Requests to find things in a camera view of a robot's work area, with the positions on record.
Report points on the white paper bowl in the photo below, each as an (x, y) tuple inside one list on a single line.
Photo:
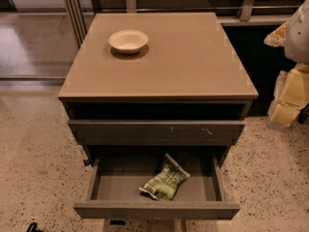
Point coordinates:
[(128, 41)]

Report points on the grey drawer cabinet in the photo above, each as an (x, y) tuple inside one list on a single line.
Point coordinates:
[(188, 71)]

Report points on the metal railing frame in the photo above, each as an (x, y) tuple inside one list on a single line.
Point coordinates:
[(239, 12)]

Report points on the black object on floor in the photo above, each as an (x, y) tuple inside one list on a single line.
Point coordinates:
[(33, 227)]

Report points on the closed top drawer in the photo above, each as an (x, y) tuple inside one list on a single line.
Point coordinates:
[(156, 133)]

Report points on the blue cabinet caster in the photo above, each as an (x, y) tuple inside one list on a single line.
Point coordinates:
[(86, 162)]

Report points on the green jalapeno chip bag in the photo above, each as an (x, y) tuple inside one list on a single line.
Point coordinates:
[(165, 184)]

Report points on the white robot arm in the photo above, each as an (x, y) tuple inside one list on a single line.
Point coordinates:
[(296, 48)]

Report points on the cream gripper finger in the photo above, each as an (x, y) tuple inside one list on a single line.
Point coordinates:
[(291, 95), (277, 37)]

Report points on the open middle drawer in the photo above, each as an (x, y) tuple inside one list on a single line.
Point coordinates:
[(114, 190)]

